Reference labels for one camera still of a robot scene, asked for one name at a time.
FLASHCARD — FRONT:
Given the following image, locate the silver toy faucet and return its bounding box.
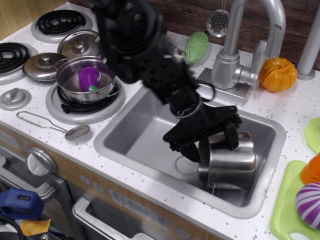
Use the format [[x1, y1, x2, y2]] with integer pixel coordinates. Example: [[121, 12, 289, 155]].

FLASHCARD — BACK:
[[193, 0, 287, 107]]

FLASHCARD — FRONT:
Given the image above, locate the steel pot with eggplant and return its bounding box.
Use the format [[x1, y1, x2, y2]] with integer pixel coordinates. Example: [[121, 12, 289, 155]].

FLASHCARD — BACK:
[[54, 56, 122, 104]]

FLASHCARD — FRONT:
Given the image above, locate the black coil burner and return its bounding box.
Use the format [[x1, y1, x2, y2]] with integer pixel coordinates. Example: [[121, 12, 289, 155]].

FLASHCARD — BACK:
[[0, 42, 38, 86], [31, 9, 93, 44], [45, 79, 126, 125]]

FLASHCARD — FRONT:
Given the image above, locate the silver toy sink basin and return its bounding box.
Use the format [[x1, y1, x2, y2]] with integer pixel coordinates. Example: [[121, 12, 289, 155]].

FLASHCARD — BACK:
[[94, 87, 286, 218]]

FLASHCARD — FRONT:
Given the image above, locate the grey oven dial knob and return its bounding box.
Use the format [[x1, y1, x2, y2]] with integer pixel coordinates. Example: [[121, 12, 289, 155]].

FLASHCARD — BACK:
[[25, 146, 58, 177]]

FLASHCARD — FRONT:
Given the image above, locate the purple toy eggplant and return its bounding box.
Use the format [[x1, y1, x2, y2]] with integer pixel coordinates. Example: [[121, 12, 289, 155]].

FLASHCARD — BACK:
[[78, 67, 101, 92]]

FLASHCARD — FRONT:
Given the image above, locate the orange toy pumpkin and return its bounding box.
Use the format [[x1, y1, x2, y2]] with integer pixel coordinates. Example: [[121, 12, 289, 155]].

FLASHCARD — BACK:
[[258, 57, 298, 93]]

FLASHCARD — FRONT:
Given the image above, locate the black coil burner far left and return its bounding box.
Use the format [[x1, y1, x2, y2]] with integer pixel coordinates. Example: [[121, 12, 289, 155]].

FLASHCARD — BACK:
[[0, 42, 38, 86]]

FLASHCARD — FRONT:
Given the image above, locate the black coil burner front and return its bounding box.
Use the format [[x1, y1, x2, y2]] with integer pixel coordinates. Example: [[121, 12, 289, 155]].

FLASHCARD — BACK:
[[45, 79, 126, 125]]

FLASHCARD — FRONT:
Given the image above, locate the grey vertical post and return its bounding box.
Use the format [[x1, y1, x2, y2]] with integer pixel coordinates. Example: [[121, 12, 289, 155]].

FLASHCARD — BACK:
[[296, 6, 320, 81]]

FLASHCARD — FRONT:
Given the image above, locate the black coil burner rear left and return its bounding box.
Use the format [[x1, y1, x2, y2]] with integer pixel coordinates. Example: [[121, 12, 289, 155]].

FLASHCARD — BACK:
[[31, 9, 93, 44]]

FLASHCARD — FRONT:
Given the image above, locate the orange cloth scrap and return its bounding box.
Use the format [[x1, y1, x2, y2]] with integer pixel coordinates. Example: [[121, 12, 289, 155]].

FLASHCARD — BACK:
[[20, 219, 51, 237]]

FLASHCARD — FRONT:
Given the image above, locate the steel pot lid front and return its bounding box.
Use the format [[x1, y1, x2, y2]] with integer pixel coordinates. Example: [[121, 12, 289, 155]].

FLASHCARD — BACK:
[[22, 52, 69, 81]]

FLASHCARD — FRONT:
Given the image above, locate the grey stove knob front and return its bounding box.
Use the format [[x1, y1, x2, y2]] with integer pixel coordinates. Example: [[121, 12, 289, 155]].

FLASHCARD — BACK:
[[0, 88, 32, 111]]

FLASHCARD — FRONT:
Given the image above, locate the light green plastic tray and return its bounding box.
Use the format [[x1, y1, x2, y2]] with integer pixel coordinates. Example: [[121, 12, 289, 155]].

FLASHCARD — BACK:
[[269, 160, 320, 240]]

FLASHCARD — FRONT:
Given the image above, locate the tall stainless steel pot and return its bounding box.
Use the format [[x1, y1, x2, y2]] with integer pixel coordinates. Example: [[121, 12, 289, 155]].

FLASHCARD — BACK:
[[198, 131, 256, 190]]

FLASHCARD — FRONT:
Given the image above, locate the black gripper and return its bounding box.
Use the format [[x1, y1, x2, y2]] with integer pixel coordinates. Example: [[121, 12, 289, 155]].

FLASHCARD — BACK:
[[163, 98, 242, 163]]

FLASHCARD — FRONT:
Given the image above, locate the silver oven door handle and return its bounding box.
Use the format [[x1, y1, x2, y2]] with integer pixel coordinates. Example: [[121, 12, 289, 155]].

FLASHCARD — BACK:
[[72, 197, 163, 240]]

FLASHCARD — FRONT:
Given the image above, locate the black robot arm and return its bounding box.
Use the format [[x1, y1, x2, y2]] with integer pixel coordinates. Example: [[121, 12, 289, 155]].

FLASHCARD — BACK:
[[89, 0, 242, 163]]

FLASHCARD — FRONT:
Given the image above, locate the purple white striped toy onion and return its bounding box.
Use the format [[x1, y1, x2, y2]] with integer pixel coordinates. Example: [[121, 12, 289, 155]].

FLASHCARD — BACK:
[[295, 182, 320, 230]]

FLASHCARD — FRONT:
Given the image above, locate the orange plastic cup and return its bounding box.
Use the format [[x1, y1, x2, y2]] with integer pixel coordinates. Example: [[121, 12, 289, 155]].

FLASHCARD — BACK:
[[300, 153, 320, 185]]

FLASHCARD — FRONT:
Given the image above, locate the steel pot lid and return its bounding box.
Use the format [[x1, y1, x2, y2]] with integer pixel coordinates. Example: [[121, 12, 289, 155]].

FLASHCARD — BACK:
[[22, 52, 69, 81], [57, 30, 101, 59]]

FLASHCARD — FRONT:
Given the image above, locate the metal wire-handled spoon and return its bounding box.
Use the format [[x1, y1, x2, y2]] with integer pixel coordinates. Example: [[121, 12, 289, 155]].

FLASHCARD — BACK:
[[16, 110, 91, 140]]

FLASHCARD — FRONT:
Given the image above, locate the light green plate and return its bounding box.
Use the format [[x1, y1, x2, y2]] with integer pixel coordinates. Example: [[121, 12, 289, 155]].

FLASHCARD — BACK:
[[304, 117, 320, 154]]

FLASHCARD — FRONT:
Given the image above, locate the hanging metal strainer ladle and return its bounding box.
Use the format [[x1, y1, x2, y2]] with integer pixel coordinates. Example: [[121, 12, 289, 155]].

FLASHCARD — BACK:
[[206, 0, 230, 38]]

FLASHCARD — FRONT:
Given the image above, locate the blue clamp tool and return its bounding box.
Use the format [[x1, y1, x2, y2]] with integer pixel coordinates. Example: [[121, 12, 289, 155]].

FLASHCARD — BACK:
[[0, 188, 44, 220]]

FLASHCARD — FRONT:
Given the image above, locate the steel pot lid rear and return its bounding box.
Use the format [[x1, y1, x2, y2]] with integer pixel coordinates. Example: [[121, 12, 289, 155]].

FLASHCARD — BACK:
[[57, 30, 101, 59]]

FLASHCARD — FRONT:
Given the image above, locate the green toy bitter gourd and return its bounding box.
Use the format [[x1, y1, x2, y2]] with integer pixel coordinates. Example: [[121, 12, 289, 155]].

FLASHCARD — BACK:
[[184, 31, 209, 64]]

